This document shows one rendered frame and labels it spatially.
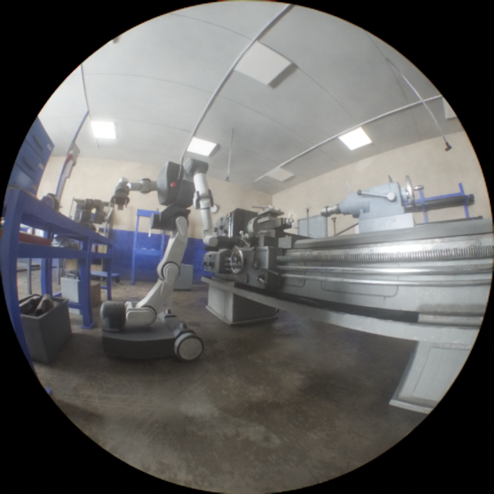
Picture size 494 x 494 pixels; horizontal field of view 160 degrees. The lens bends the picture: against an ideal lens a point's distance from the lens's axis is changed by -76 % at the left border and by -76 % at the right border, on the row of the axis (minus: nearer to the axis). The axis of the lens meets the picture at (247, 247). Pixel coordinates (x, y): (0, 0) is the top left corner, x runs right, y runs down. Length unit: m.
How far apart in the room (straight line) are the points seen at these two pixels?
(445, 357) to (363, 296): 0.55
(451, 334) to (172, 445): 1.02
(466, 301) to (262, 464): 0.96
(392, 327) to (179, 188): 1.42
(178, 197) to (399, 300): 1.43
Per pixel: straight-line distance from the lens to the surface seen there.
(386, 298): 0.94
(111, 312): 1.25
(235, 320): 1.95
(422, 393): 1.04
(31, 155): 1.16
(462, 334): 0.79
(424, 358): 0.95
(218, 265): 1.97
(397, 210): 1.05
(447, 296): 0.92
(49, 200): 1.31
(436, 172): 4.58
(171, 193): 1.27
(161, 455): 0.77
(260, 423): 0.86
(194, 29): 2.90
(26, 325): 1.29
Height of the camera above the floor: 0.67
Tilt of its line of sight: 6 degrees up
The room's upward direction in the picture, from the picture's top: 3 degrees clockwise
